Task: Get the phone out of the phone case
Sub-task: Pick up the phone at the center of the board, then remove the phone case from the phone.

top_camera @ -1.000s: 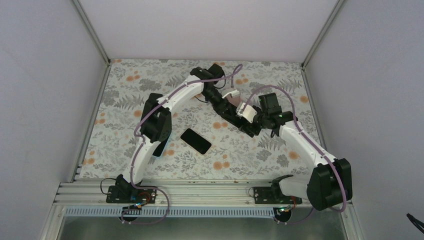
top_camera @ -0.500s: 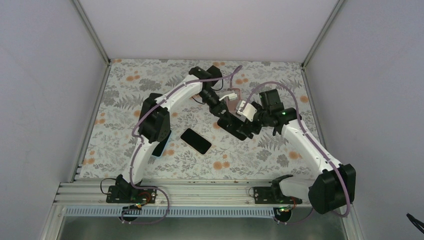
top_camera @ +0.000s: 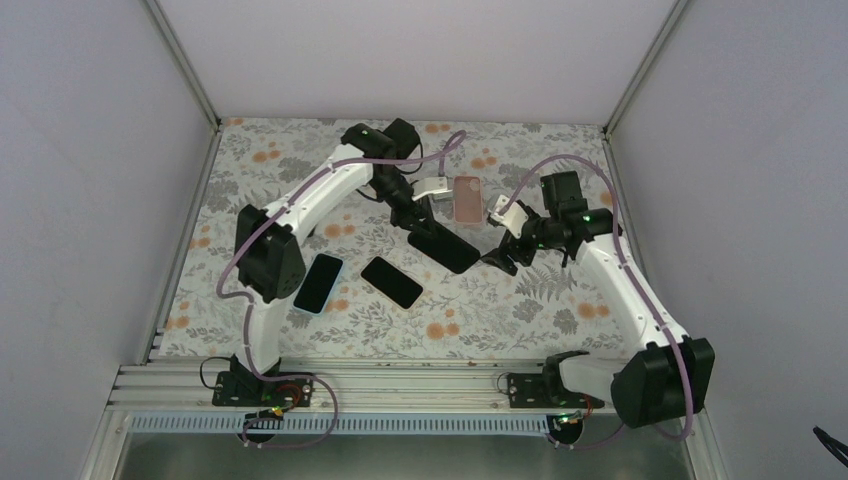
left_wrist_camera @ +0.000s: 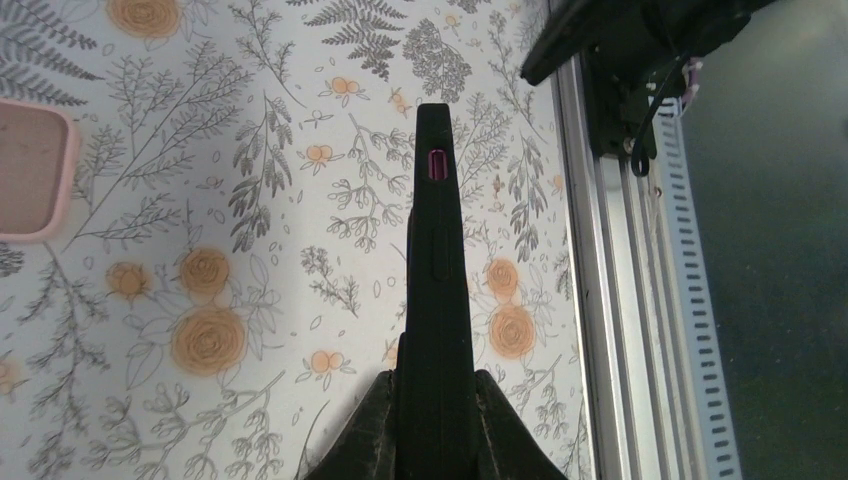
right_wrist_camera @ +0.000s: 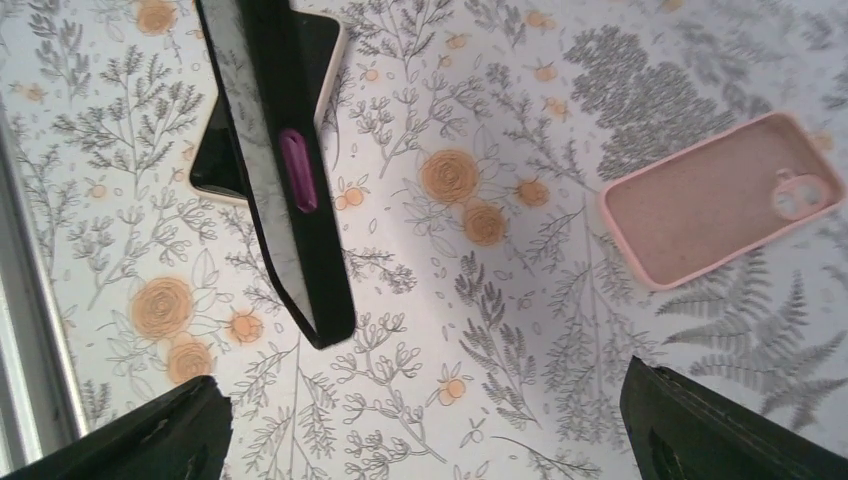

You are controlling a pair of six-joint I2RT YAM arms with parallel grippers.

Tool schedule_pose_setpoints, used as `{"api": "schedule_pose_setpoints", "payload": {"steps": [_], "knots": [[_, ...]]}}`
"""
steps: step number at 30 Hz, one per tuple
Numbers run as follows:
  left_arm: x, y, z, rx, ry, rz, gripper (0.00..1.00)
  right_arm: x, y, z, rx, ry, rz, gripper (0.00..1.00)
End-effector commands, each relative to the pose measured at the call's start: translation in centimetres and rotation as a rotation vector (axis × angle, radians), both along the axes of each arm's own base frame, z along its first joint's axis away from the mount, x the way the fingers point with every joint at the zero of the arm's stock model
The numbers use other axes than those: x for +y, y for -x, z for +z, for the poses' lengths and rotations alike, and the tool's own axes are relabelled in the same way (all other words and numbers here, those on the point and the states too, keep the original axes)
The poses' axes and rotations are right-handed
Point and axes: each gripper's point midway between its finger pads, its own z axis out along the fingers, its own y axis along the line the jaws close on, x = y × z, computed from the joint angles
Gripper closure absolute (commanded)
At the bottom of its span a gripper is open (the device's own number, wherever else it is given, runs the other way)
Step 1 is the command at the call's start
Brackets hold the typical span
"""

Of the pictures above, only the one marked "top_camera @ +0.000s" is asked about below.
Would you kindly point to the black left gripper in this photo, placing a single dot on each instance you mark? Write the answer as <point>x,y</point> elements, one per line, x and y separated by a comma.
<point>409,219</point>

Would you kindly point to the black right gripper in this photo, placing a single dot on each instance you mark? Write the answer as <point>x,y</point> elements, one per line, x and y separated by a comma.
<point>503,260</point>

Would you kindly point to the bare black smartphone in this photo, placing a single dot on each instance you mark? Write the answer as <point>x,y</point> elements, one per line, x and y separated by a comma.
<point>446,248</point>

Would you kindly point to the pink silicone phone case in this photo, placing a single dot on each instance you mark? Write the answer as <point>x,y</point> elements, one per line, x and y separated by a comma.
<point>467,200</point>

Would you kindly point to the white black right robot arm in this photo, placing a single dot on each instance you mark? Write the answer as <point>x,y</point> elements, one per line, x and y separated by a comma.
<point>667,372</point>

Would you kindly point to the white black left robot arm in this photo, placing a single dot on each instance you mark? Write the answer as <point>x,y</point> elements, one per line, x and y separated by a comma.
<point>268,259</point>

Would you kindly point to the phone in cream case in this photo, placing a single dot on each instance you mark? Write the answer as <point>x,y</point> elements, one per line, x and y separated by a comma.
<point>396,285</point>

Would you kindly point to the phone in blue case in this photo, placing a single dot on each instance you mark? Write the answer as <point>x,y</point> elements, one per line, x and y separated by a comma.
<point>319,283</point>

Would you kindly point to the floral patterned table mat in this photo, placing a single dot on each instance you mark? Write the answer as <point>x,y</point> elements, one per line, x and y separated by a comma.
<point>483,314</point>

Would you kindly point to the black object at edge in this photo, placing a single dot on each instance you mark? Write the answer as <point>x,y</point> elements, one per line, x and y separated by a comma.
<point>835,447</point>

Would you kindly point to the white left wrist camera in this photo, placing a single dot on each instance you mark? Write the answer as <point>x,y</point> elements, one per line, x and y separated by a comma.
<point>436,188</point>

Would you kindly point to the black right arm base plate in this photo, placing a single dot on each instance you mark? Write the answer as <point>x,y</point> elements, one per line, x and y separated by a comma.
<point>546,389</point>

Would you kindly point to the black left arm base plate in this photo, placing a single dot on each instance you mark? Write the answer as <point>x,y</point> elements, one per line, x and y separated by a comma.
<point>239,387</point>

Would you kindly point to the left aluminium corner post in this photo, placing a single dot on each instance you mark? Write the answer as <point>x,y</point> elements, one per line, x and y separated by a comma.
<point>181,59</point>

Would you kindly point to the aluminium corner post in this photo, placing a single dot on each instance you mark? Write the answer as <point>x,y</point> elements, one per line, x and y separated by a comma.
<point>655,49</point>
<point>181,59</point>

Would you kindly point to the right aluminium corner post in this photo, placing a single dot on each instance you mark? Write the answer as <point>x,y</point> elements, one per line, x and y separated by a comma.
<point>655,49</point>

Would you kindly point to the aluminium rail frame base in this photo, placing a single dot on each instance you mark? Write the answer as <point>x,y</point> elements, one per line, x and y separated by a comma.
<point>439,386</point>

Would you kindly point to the perforated grey cable duct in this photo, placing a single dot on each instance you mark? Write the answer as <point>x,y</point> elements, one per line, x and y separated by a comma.
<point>345,424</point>

